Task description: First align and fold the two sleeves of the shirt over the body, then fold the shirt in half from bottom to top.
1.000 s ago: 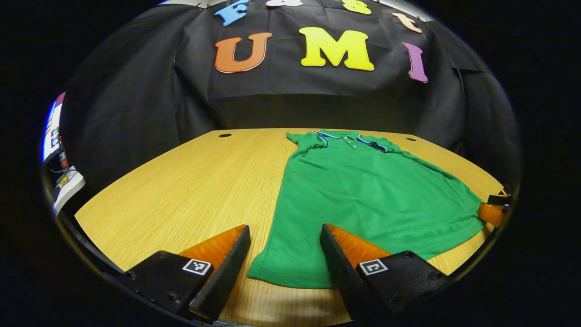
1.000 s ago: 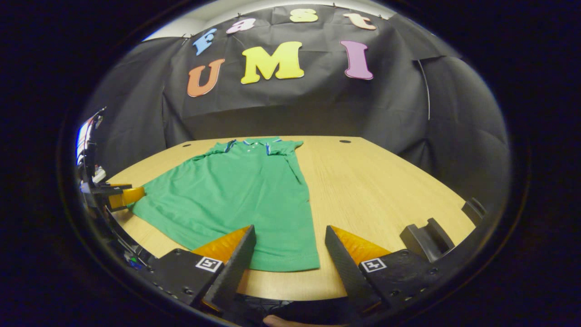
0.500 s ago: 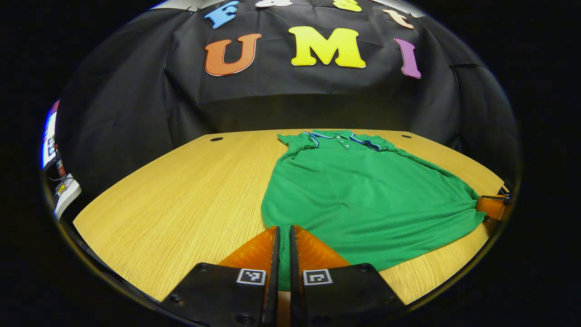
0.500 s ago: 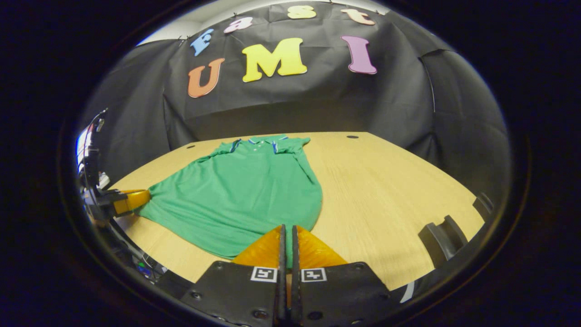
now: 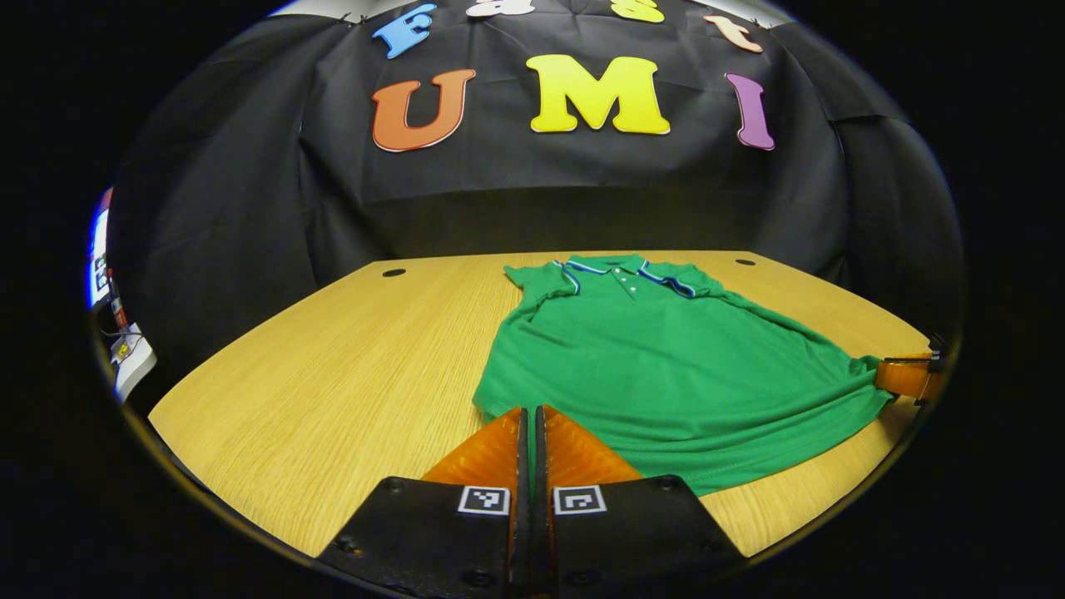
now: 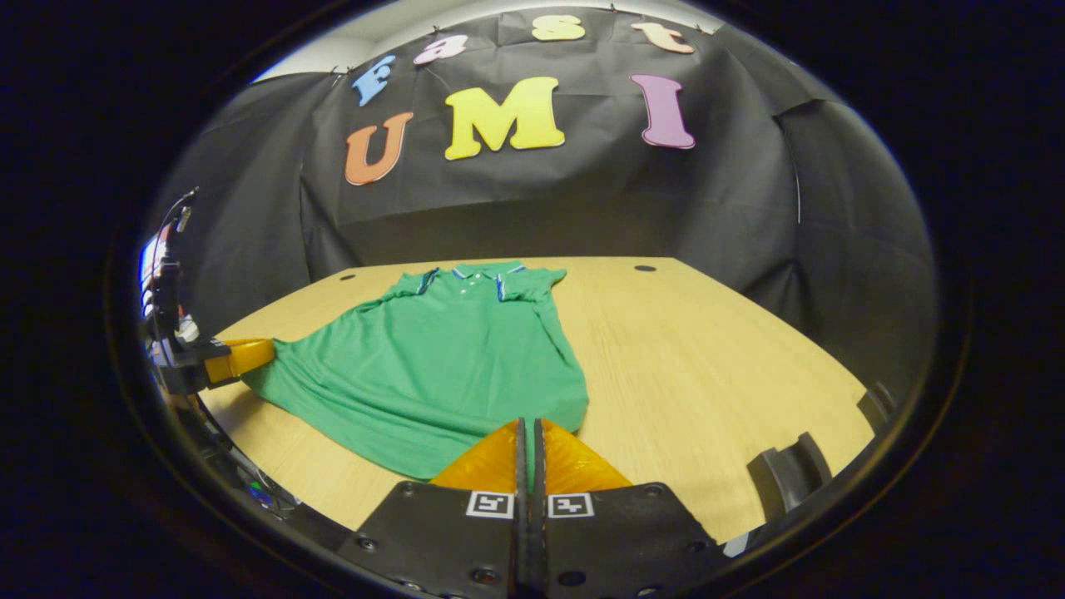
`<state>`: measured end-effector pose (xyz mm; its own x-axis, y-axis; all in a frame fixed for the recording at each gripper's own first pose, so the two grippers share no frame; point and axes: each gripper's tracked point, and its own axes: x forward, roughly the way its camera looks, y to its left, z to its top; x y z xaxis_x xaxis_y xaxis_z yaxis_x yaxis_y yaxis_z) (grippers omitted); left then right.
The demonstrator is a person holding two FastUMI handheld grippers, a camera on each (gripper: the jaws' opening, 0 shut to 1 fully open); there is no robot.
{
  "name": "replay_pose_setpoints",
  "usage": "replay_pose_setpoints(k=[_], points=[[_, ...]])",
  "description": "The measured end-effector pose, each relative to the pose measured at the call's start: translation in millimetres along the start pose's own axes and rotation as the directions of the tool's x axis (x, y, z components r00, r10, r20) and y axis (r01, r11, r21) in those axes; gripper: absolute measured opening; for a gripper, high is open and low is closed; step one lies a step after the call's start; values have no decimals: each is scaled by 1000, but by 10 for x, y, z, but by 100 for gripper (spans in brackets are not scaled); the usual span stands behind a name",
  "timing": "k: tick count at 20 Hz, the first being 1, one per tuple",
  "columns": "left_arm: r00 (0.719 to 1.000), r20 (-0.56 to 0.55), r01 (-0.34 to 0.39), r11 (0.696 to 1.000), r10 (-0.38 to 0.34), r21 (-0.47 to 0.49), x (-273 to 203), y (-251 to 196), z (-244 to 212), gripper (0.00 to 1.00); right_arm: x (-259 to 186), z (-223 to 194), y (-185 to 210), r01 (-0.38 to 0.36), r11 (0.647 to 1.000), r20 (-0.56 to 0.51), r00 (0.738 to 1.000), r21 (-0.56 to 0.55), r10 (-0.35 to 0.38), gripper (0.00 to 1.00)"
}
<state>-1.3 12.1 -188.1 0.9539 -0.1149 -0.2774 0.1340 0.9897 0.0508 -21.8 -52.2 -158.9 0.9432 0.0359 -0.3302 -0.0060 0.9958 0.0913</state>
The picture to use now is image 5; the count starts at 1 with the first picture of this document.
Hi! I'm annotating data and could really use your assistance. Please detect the green T-shirt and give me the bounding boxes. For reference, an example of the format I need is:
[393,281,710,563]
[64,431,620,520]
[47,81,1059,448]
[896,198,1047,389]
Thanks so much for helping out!
[473,254,895,498]

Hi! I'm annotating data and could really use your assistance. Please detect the computer monitor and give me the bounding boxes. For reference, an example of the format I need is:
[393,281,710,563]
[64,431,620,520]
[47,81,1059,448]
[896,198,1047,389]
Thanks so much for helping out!
[87,187,113,310]

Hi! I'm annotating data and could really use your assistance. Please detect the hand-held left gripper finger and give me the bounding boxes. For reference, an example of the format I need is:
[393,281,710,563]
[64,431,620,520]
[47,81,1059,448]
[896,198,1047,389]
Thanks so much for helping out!
[532,405,746,599]
[320,406,531,599]

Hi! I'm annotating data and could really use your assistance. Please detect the white side table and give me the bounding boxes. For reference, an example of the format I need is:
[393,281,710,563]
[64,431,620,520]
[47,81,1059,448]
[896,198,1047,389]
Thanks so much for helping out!
[108,323,157,404]

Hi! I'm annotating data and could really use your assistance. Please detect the black backdrop cloth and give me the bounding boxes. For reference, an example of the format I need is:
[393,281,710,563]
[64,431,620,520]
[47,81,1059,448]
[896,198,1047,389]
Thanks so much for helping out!
[108,0,966,392]

